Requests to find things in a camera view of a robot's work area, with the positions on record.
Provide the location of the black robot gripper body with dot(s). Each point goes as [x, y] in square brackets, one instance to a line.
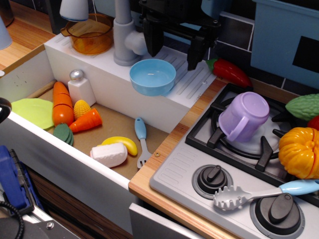
[182, 18]

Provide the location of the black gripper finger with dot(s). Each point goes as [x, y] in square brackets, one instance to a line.
[197, 50]
[154, 36]

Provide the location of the light blue plastic bowl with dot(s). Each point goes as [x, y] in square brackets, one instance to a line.
[152, 77]

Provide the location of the grey toy faucet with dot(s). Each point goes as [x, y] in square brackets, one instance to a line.
[129, 44]

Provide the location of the red toy chili pepper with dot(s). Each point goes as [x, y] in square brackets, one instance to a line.
[227, 70]

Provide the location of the amber transparent toy pot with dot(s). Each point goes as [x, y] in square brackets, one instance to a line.
[90, 37]

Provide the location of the purple toy cup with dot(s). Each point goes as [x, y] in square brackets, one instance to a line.
[242, 118]

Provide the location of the light blue toy cabinet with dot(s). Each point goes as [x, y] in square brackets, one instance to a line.
[286, 39]

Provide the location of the black stove grate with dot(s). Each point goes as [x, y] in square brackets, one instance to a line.
[257, 157]

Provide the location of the white salt shaker silver cap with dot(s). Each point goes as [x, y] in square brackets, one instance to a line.
[80, 88]

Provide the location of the white toy sink unit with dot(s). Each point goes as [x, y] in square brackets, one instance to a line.
[62, 164]

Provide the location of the yellow toy corn piece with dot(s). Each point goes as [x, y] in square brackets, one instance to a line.
[80, 108]

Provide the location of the small orange carrot piece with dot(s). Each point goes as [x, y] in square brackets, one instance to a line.
[87, 121]

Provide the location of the grey toy stove top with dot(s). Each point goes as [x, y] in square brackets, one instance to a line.
[174, 180]

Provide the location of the yellow toy banana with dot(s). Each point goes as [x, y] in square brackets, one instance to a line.
[128, 143]

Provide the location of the large orange toy carrot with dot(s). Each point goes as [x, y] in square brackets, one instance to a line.
[62, 105]

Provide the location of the green toy bitter gourd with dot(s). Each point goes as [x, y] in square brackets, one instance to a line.
[304, 107]

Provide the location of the left black stove knob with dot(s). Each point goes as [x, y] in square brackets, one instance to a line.
[208, 179]

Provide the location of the black stove knob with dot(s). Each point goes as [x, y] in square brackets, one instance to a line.
[278, 217]
[208, 179]

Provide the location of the white toy bread loaf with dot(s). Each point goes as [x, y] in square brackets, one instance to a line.
[110, 155]

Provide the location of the dark green toy leaf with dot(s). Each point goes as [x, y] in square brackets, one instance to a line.
[64, 133]

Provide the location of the red toy tomato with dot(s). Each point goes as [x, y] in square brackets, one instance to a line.
[314, 123]

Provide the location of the light green toy plate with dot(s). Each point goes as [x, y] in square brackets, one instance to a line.
[36, 111]

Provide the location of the orange toy pumpkin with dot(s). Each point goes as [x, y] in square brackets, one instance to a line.
[299, 152]

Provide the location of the light blue cup at left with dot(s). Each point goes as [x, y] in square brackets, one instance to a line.
[5, 38]

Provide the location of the right black stove knob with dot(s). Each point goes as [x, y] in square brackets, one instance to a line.
[278, 217]

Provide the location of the blue clamp tool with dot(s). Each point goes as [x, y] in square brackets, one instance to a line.
[16, 182]

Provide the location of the blue handled grey toy fork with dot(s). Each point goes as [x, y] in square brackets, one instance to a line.
[141, 133]

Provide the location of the grey pasta spoon blue handle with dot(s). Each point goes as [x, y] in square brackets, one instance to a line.
[230, 198]

